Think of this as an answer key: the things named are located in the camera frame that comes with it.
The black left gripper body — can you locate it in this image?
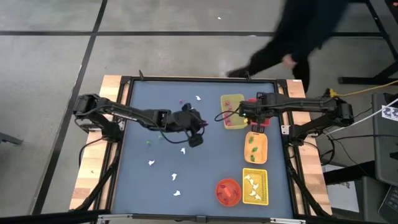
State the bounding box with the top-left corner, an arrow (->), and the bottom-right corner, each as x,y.
169,110 -> 200,133

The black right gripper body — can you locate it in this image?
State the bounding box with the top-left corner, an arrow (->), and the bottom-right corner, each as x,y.
255,93 -> 274,125

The red slotted plastic basket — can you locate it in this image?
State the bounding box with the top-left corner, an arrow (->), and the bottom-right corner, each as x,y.
248,98 -> 271,128

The orange plastic tray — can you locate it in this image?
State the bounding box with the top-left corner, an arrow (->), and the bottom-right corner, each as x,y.
244,131 -> 269,165

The translucent yellow plastic tray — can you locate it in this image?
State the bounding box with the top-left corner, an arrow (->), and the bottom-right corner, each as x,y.
220,93 -> 249,130

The person's hand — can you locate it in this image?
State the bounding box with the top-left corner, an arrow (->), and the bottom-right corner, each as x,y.
281,53 -> 298,70

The yellow slotted plastic basket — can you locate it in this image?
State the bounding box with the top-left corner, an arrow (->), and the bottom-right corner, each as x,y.
242,167 -> 269,207

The blue-grey table mat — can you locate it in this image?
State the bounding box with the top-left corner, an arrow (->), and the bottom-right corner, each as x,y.
110,80 -> 295,219

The orange-red round plastic bowl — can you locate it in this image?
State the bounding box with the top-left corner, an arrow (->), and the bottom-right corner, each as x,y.
215,178 -> 243,207

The person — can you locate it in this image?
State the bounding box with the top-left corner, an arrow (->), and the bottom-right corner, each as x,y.
226,0 -> 354,93

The white box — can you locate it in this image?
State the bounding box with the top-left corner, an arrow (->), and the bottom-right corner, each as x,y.
322,164 -> 363,215

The white fiducial tag paper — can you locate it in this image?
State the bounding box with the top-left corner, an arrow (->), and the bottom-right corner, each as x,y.
381,105 -> 398,122

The grey equipment cabinet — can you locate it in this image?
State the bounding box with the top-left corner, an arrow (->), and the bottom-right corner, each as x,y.
372,92 -> 398,187

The laptop keyboard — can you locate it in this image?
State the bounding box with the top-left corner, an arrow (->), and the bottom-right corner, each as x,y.
377,185 -> 398,224

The grey chair base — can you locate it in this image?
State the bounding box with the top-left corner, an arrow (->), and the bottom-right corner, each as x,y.
0,131 -> 24,146

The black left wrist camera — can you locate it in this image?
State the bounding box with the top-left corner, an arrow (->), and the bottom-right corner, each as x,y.
188,133 -> 205,149

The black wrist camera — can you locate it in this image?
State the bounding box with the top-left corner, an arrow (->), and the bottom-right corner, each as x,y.
188,133 -> 205,149
238,100 -> 257,121

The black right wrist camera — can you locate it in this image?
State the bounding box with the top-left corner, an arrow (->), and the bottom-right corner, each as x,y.
238,100 -> 257,121

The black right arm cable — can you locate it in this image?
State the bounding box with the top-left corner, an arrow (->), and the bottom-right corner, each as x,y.
213,105 -> 242,123

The black floor cable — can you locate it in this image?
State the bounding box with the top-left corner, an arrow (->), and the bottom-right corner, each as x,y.
326,133 -> 398,142
323,107 -> 374,133

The yellow extension cord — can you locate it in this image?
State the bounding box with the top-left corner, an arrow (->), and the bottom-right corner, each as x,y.
325,79 -> 398,100

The silver frame bracket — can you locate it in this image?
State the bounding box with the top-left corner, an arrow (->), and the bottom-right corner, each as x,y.
97,213 -> 134,224
269,217 -> 307,224

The white cable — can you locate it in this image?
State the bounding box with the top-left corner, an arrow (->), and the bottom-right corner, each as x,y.
323,98 -> 398,135

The black desk frame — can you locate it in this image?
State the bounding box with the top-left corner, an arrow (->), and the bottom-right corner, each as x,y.
338,0 -> 398,85

